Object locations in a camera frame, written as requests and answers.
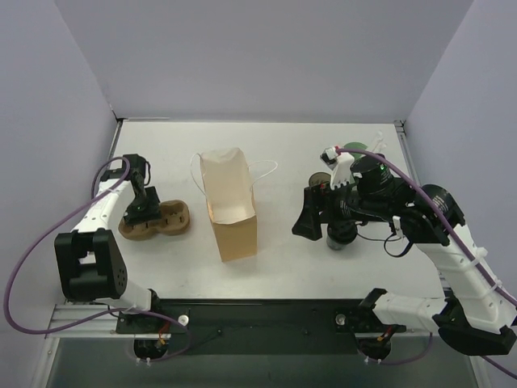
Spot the black paper coffee cup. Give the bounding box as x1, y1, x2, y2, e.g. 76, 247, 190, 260
326, 223, 358, 251

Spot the brown paper bag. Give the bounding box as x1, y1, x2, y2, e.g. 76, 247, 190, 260
190, 147, 278, 263

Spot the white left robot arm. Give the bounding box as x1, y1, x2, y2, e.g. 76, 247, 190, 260
54, 154, 164, 332

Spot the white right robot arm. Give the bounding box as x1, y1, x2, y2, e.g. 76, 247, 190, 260
292, 154, 516, 356

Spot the brown pulp cup carrier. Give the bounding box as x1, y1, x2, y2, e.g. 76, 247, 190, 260
118, 200, 191, 242

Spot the green plastic straw holder cup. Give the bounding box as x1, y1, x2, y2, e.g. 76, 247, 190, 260
343, 141, 368, 150

